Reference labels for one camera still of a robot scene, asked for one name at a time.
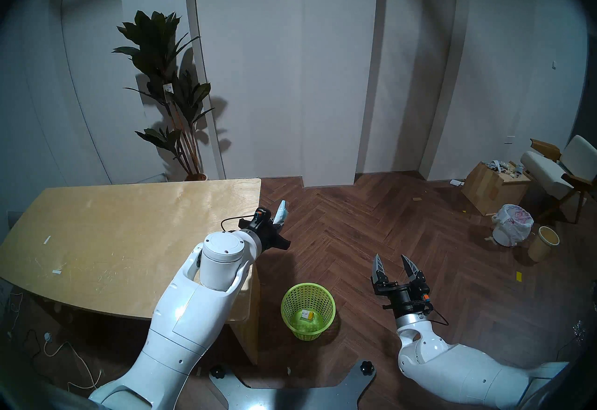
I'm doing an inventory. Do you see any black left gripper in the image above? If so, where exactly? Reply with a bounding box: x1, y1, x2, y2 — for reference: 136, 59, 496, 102
238, 214, 292, 252

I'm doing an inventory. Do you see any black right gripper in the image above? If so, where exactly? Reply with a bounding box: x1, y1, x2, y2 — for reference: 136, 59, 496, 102
371, 253, 434, 319

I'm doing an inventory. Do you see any white bin with plastic bag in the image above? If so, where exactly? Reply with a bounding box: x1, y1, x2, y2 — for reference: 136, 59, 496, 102
491, 204, 535, 247

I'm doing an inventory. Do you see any mixed trash pile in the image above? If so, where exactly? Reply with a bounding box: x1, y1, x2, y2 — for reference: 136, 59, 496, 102
485, 160, 525, 179

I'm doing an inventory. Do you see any green plastic mesh basket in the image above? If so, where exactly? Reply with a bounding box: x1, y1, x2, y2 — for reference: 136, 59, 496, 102
281, 282, 336, 341

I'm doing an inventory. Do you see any brown cardboard box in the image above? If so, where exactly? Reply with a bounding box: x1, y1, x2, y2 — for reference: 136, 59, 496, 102
462, 161, 532, 216

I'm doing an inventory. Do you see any beige paper bucket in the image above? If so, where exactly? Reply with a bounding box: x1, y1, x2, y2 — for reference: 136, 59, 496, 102
528, 226, 560, 263

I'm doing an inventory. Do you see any light wooden table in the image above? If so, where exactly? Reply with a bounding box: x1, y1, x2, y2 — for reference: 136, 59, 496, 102
0, 178, 263, 365

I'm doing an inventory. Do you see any white cushioned wooden armchair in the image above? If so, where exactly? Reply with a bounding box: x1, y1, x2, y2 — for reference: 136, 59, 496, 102
520, 135, 597, 223

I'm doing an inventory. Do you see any tall dark green plant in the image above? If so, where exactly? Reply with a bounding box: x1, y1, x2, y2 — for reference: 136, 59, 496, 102
112, 10, 215, 179

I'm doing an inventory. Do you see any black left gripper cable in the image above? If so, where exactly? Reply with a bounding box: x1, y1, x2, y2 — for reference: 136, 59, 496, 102
221, 216, 257, 233

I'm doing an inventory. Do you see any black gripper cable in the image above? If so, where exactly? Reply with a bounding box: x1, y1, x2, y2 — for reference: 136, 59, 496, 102
420, 307, 449, 327
221, 216, 257, 233

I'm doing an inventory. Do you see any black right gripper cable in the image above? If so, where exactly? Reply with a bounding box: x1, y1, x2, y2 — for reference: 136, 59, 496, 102
420, 307, 449, 327

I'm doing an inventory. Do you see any grey metal robot base plate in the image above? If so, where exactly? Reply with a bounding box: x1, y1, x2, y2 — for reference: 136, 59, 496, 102
208, 360, 377, 410

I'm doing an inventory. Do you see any white floor cable with plug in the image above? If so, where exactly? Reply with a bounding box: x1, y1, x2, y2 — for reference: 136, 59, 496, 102
42, 332, 104, 391

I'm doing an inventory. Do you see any black floor cable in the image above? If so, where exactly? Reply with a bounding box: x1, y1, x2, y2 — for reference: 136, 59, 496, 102
0, 288, 42, 358

